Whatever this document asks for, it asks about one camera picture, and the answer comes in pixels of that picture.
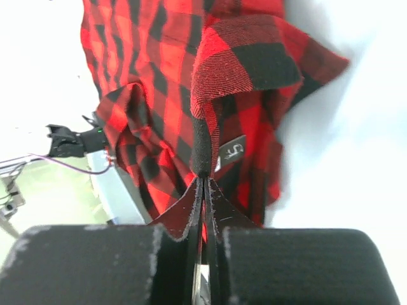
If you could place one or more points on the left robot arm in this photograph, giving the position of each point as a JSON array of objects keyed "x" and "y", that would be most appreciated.
[{"x": 67, "y": 143}]

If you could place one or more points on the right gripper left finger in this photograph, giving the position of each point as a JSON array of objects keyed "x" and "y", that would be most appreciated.
[{"x": 179, "y": 258}]

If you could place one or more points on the red black plaid shirt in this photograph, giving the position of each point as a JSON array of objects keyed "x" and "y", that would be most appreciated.
[{"x": 199, "y": 88}]

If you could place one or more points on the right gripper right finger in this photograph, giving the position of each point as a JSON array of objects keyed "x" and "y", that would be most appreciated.
[{"x": 219, "y": 214}]

